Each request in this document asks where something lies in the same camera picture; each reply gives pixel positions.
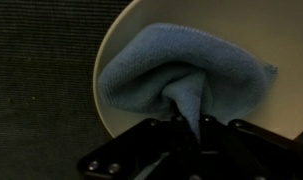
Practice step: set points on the blue microfibre towel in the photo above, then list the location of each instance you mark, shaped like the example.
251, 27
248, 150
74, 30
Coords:
177, 46

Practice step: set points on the large white plate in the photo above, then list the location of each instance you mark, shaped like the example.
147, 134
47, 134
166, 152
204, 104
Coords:
257, 26

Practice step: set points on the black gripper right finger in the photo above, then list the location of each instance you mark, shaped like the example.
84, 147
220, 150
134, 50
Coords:
251, 153

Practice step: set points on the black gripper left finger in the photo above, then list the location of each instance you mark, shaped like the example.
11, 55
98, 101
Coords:
141, 150

